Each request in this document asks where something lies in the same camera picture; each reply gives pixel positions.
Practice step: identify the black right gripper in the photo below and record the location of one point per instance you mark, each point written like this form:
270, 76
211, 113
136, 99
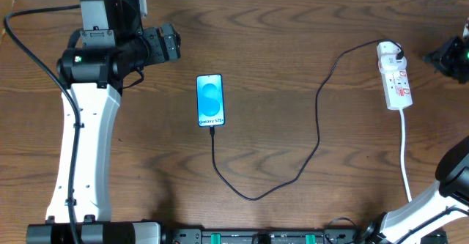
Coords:
443, 58

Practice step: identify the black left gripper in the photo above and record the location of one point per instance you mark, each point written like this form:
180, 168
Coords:
161, 45

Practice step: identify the blue Galaxy smartphone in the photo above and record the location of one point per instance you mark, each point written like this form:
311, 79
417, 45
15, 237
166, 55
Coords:
210, 100

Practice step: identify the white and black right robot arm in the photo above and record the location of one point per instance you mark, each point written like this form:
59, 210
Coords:
446, 199

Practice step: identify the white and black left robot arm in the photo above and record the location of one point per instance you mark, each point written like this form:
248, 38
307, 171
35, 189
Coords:
111, 44

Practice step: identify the white charger plug adapter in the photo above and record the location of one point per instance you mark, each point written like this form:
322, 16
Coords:
390, 57

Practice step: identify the white power strip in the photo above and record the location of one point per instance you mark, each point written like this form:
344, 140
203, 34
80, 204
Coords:
397, 90

